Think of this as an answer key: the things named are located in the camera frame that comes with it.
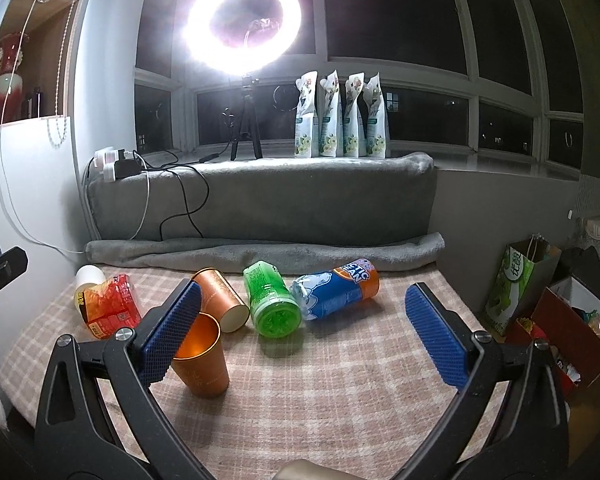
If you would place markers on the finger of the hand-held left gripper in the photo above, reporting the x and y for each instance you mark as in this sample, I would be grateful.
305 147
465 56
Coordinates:
11 261

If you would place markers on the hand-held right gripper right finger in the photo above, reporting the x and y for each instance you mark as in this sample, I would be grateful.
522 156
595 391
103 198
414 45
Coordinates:
436 336

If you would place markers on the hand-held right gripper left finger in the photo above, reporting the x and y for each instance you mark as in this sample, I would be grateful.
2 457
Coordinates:
176 330

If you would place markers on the copper metal cup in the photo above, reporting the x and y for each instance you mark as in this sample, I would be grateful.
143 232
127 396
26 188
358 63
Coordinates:
205 367
219 294

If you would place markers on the red printed cup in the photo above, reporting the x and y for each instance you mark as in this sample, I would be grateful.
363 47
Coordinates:
111 307

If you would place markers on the white cup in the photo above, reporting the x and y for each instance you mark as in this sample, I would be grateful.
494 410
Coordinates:
89 276

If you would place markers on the blue orange printed cup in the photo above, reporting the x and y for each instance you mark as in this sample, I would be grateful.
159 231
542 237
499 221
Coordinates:
332 292

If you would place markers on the green paper bag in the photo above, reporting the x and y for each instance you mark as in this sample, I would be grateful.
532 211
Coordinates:
512 290

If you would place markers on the green plastic bottle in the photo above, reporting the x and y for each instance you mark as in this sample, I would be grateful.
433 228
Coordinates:
267 295

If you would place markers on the rolled grey towel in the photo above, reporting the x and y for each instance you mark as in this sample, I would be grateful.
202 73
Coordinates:
280 257

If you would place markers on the plaid tablecloth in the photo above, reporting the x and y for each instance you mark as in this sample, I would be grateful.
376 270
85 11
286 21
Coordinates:
320 390

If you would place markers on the white power strip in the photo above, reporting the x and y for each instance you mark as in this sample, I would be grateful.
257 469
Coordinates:
105 172

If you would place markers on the red cardboard box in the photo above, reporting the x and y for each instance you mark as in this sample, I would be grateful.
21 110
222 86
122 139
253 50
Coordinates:
565 330

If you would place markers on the black charger plug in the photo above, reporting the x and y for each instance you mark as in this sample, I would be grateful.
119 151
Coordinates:
129 166

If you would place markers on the dark small bottle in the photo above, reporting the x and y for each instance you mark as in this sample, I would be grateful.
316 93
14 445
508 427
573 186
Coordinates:
36 102

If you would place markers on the grey blanket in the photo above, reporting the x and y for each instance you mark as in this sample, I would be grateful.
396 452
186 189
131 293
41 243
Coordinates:
300 200

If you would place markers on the red white vase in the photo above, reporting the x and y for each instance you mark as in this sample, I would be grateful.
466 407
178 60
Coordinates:
5 80

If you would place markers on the wooden shelf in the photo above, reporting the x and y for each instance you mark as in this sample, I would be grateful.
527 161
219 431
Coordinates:
40 50

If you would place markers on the white green refill pouch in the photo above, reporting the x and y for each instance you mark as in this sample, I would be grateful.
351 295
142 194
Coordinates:
353 130
377 130
306 125
331 127

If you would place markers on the black tripod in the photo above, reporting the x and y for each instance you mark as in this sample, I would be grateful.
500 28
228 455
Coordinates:
247 110

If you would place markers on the white framed window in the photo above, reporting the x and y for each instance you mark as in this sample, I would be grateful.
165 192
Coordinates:
321 62

